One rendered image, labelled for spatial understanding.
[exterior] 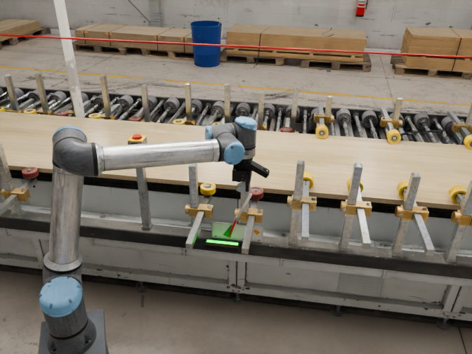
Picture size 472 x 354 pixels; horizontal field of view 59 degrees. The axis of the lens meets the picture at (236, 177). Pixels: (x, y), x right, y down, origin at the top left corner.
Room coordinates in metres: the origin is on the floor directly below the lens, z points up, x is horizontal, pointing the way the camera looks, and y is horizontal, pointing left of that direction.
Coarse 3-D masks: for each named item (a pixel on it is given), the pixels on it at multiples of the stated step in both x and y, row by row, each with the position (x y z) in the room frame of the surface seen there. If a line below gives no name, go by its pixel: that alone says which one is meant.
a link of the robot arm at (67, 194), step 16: (64, 128) 1.39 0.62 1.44; (64, 176) 1.31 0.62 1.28; (80, 176) 1.34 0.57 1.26; (64, 192) 1.30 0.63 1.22; (80, 192) 1.34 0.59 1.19; (64, 208) 1.30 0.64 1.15; (80, 208) 1.34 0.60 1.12; (64, 224) 1.29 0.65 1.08; (64, 240) 1.29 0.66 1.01; (48, 256) 1.30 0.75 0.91; (64, 256) 1.28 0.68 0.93; (80, 256) 1.35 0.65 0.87; (48, 272) 1.26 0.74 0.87; (64, 272) 1.26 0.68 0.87; (80, 272) 1.32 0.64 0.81
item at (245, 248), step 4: (252, 200) 1.81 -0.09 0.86; (256, 200) 1.81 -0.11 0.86; (252, 204) 1.77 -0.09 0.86; (256, 204) 1.77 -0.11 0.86; (252, 208) 1.74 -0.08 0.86; (256, 208) 1.76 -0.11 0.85; (252, 216) 1.67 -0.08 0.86; (248, 220) 1.64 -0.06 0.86; (252, 220) 1.64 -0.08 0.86; (248, 224) 1.60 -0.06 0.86; (252, 224) 1.60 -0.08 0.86; (248, 228) 1.57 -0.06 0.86; (252, 228) 1.58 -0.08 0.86; (248, 232) 1.54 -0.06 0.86; (244, 236) 1.51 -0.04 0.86; (248, 236) 1.51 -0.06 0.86; (244, 240) 1.48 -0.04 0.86; (248, 240) 1.48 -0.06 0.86; (244, 244) 1.45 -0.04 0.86; (248, 244) 1.45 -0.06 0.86; (244, 248) 1.43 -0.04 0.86; (248, 248) 1.43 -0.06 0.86; (244, 252) 1.43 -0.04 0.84; (248, 252) 1.43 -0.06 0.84
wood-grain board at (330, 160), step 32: (0, 128) 2.58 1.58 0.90; (32, 128) 2.59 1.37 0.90; (96, 128) 2.61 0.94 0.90; (128, 128) 2.61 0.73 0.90; (160, 128) 2.62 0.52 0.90; (192, 128) 2.63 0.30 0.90; (32, 160) 2.13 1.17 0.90; (256, 160) 2.17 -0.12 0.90; (288, 160) 2.18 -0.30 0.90; (320, 160) 2.19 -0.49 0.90; (352, 160) 2.19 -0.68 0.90; (384, 160) 2.20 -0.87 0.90; (416, 160) 2.20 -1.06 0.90; (448, 160) 2.21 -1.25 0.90; (288, 192) 1.85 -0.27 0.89; (320, 192) 1.83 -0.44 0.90; (384, 192) 1.84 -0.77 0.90
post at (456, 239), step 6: (468, 186) 1.58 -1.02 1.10; (468, 192) 1.56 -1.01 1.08; (468, 198) 1.55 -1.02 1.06; (462, 204) 1.58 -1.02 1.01; (468, 204) 1.55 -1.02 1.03; (462, 210) 1.56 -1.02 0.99; (468, 210) 1.55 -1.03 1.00; (456, 228) 1.56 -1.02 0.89; (462, 228) 1.55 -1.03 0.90; (456, 234) 1.55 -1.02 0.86; (462, 234) 1.54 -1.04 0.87; (450, 240) 1.58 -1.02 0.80; (456, 240) 1.55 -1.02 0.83; (450, 246) 1.56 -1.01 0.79; (456, 246) 1.55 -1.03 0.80; (450, 252) 1.55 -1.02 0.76; (456, 252) 1.54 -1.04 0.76
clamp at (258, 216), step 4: (236, 212) 1.69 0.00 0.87; (244, 212) 1.69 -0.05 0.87; (248, 212) 1.69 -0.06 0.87; (252, 212) 1.69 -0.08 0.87; (256, 212) 1.69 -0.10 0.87; (240, 216) 1.68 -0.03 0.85; (244, 216) 1.68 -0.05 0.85; (248, 216) 1.68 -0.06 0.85; (256, 216) 1.67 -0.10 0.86; (260, 216) 1.67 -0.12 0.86; (240, 220) 1.68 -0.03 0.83; (244, 220) 1.68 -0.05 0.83; (256, 220) 1.67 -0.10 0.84; (260, 220) 1.67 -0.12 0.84
